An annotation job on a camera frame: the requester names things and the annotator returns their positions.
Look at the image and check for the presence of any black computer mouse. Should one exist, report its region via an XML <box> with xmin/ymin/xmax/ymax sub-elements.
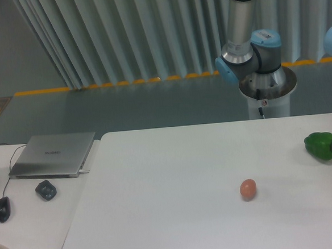
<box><xmin>0</xmin><ymin>197</ymin><xmax>11</xmax><ymax>223</ymax></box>

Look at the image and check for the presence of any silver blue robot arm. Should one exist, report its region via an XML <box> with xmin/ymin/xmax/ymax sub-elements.
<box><xmin>215</xmin><ymin>0</ymin><xmax>332</xmax><ymax>83</ymax></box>

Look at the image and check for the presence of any green bell pepper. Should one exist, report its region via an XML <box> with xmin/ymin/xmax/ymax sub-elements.
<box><xmin>304</xmin><ymin>132</ymin><xmax>332</xmax><ymax>161</ymax></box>

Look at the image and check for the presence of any white usb plug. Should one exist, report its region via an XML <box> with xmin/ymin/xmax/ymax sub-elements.
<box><xmin>78</xmin><ymin>169</ymin><xmax>90</xmax><ymax>175</ymax></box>

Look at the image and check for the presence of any brown egg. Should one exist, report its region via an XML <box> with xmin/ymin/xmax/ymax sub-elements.
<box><xmin>239</xmin><ymin>179</ymin><xmax>257</xmax><ymax>201</ymax></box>

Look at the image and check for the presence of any folded grey partition screen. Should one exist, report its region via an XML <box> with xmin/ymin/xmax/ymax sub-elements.
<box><xmin>14</xmin><ymin>0</ymin><xmax>332</xmax><ymax>90</ymax></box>

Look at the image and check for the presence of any silver closed laptop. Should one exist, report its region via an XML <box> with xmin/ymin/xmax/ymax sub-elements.
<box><xmin>9</xmin><ymin>132</ymin><xmax>95</xmax><ymax>179</ymax></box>

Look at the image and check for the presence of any dark grey earbud case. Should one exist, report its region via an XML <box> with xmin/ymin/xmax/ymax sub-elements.
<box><xmin>35</xmin><ymin>180</ymin><xmax>57</xmax><ymax>201</ymax></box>

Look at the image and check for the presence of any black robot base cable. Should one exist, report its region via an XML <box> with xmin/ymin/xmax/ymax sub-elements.
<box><xmin>255</xmin><ymin>88</ymin><xmax>267</xmax><ymax>121</ymax></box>

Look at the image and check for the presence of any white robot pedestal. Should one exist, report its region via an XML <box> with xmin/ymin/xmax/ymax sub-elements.
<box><xmin>239</xmin><ymin>66</ymin><xmax>297</xmax><ymax>120</ymax></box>

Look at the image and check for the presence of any black mouse cable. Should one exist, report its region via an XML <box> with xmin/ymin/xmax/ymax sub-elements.
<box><xmin>0</xmin><ymin>142</ymin><xmax>31</xmax><ymax>200</ymax></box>

